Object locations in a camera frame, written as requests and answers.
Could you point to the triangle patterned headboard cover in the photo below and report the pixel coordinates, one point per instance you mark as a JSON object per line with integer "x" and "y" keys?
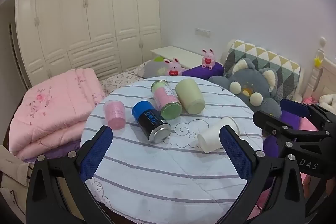
{"x": 273, "y": 58}

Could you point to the yellow star ornament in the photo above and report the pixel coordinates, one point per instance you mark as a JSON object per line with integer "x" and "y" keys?
{"x": 318, "y": 61}

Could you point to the striped white tablecloth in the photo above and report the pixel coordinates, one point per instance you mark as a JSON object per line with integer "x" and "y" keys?
{"x": 157, "y": 174}

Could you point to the blue and black cup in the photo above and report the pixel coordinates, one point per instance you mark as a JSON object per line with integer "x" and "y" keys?
{"x": 151, "y": 120}

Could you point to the white panelled wardrobe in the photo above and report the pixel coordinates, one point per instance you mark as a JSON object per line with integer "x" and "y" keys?
{"x": 86, "y": 16}

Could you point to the purple cloth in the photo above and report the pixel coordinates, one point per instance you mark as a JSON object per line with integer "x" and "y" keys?
{"x": 271, "y": 146}

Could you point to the folded pink floral quilt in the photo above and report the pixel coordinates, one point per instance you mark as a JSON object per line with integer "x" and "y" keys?
{"x": 52, "y": 108}

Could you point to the pink translucent cup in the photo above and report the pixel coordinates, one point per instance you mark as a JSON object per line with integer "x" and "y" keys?
{"x": 114, "y": 115}

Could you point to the beige garment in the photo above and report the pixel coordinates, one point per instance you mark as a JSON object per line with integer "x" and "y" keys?
{"x": 13, "y": 176}

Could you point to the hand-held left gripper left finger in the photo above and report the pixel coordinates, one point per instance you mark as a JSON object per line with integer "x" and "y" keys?
{"x": 95, "y": 153}

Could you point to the white paper cup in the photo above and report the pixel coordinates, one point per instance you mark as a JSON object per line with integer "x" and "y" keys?
{"x": 214, "y": 137}

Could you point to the pink bottle with green lid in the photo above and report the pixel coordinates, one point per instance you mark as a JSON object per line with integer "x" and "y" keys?
{"x": 166, "y": 99}

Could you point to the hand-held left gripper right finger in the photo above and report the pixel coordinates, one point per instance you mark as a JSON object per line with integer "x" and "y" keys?
{"x": 236, "y": 153}

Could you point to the white wooden bed frame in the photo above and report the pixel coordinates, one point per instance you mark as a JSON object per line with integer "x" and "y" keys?
{"x": 321, "y": 79}

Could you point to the white plush toy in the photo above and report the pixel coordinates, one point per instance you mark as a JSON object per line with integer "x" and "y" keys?
{"x": 328, "y": 100}

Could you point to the pale green cup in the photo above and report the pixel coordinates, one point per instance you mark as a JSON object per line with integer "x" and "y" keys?
{"x": 190, "y": 96}

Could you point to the pink bunny plush toy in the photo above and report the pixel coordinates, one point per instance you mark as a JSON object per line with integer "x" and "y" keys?
{"x": 208, "y": 59}
{"x": 174, "y": 67}

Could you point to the white bedside cabinet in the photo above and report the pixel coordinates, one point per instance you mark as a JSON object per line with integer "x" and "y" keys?
{"x": 178, "y": 54}

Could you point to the purple cushion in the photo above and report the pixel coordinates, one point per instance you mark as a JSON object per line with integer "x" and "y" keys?
{"x": 202, "y": 71}

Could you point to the grey pillow with green patch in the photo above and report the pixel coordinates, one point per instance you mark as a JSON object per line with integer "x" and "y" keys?
{"x": 155, "y": 67}

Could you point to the heart print bedsheet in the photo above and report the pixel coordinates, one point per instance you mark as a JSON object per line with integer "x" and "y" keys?
{"x": 123, "y": 78}

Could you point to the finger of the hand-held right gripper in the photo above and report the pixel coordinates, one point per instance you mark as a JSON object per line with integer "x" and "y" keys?
{"x": 294, "y": 108}
{"x": 273, "y": 125}

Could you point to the grey cat plush toy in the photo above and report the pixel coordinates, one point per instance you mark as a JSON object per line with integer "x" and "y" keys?
{"x": 252, "y": 87}

